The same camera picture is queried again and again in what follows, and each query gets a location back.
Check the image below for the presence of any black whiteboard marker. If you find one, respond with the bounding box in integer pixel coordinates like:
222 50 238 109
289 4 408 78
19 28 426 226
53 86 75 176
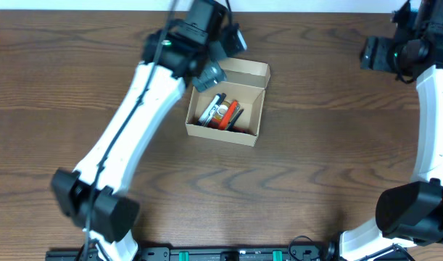
202 93 226 126

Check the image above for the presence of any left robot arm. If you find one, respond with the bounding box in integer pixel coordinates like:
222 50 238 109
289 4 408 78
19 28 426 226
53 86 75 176
51 30 229 260

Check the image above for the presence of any red utility knife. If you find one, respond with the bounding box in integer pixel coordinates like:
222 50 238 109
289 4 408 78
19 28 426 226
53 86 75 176
207 119 247 133

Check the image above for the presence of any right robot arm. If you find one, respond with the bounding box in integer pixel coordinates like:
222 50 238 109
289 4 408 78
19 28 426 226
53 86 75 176
334 36 443 260

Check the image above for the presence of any cardboard box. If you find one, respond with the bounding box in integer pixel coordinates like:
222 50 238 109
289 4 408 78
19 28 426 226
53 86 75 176
186 58 270 146

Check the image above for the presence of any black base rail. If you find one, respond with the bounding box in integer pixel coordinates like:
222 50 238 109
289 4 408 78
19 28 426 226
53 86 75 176
44 243 415 261

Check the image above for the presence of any left black cable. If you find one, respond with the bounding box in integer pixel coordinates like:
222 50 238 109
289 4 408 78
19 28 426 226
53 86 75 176
78 0 182 261

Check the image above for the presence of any yellow tape roll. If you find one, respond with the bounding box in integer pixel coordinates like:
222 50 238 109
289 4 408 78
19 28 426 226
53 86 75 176
212 101 231 121

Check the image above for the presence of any red and black stapler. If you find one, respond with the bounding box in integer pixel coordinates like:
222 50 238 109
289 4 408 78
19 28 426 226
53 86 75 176
218 100 244 131

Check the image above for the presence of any blue whiteboard marker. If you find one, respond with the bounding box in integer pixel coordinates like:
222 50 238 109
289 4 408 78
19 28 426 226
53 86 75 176
197 94 220 125

